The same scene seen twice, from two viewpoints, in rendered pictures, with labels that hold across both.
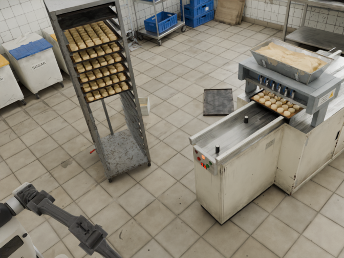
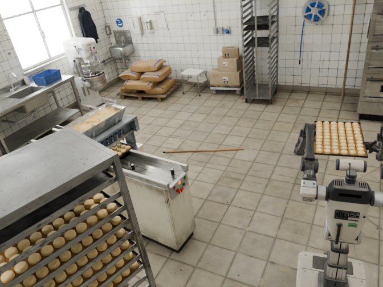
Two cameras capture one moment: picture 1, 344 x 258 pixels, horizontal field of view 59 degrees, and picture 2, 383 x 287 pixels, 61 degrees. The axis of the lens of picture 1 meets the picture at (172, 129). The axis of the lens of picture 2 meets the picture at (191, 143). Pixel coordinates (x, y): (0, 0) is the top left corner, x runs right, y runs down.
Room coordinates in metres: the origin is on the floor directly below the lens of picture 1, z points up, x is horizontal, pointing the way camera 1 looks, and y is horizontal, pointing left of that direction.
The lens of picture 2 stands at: (2.23, 1.99, 2.55)
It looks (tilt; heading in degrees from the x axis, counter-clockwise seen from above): 31 degrees down; 250
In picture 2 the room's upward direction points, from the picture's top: 8 degrees counter-clockwise
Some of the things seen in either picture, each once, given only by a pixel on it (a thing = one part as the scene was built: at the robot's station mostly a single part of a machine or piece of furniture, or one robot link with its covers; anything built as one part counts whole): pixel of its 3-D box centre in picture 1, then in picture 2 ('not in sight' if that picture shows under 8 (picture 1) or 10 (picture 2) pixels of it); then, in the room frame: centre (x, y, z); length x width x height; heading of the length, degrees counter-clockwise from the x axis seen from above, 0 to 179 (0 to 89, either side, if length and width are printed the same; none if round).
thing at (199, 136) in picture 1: (276, 90); (89, 160); (2.23, -0.97, 0.87); 2.01 x 0.03 x 0.07; 122
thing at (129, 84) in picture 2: not in sight; (141, 82); (0.76, -4.38, 0.32); 0.72 x 0.42 x 0.17; 133
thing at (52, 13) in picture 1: (86, 111); (149, 275); (2.12, 0.70, 0.97); 0.03 x 0.03 x 1.70; 21
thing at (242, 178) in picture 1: (237, 165); (154, 201); (1.78, -0.53, 0.45); 0.70 x 0.34 x 0.90; 122
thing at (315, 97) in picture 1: (283, 88); (104, 144); (2.05, -0.96, 1.01); 0.72 x 0.33 x 0.34; 32
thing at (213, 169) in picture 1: (205, 159); (178, 185); (1.58, -0.22, 0.77); 0.24 x 0.04 x 0.14; 32
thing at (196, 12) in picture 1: (196, 7); not in sight; (6.39, -0.83, 0.30); 0.60 x 0.40 x 0.20; 129
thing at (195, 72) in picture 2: not in sight; (195, 81); (-0.25, -3.90, 0.23); 0.45 x 0.45 x 0.46; 31
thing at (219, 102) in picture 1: (218, 101); not in sight; (3.36, -0.68, 0.01); 0.60 x 0.40 x 0.03; 170
